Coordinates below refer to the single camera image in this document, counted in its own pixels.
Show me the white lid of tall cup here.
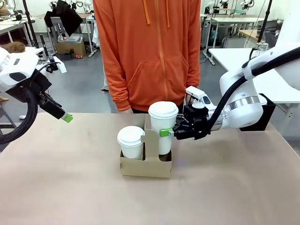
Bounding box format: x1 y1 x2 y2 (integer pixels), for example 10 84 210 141
148 101 179 119

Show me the person in orange hoodie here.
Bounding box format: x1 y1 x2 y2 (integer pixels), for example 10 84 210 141
92 0 202 114

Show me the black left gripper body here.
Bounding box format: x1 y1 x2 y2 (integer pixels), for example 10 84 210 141
28 69 53 106

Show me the black slanted pole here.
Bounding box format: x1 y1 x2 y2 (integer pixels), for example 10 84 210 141
258 0 274 45

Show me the brown furry object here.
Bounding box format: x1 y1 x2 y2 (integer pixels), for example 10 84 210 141
2 41 26 53

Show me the white background workbench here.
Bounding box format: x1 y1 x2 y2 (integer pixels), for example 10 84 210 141
210 14 267 49

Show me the person's right forearm orange sleeve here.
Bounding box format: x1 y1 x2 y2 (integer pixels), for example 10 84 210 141
103 58 132 112

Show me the short white paper cup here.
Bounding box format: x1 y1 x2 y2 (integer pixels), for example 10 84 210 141
120 140 144 160

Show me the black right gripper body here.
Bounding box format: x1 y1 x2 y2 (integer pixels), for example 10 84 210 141
174 105 211 141

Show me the black cloth on stand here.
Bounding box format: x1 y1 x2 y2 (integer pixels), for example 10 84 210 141
44 0 84 38

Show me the white side table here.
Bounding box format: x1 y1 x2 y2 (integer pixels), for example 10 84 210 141
208 48 300 104

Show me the white lid of short cup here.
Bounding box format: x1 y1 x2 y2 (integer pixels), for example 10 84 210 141
117 126 145 144

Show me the black box stand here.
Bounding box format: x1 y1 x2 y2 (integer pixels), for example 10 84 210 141
239 93 277 132

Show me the person's left forearm orange sleeve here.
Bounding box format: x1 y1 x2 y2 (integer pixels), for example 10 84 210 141
186 42 202 94

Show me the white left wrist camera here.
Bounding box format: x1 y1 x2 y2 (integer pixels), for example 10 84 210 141
46 56 68 75

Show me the black tripod pole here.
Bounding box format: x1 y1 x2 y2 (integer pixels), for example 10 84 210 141
22 0 38 47

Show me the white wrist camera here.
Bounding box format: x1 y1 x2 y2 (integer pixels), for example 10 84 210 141
185 85 213 110
46 56 68 75

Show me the brown cardboard cup carrier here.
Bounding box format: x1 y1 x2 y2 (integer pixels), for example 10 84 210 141
120 113 173 179

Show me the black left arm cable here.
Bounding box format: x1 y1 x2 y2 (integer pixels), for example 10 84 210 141
0 86 39 145

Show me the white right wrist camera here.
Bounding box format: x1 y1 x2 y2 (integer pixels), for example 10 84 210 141
185 85 213 110

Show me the tall white paper cup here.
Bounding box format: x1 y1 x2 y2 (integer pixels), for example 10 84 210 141
150 112 175 155

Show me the cardboard box on floor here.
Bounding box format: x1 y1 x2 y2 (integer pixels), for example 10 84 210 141
55 34 86 59

